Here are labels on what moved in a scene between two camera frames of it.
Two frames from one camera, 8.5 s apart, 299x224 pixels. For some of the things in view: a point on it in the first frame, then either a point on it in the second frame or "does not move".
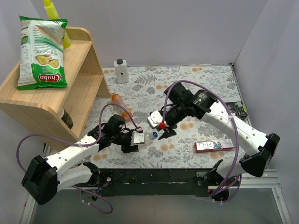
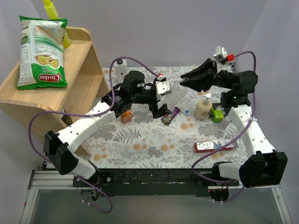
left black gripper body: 129,143 to 153,100
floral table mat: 137,92 does not move
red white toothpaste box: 202,146 does not move
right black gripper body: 170,123 to 214,76
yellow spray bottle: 52,13 does not move
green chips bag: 42,64 does not move
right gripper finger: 168,132 to 201,83
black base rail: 128,182 does not move
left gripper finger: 128,148 to 163,110
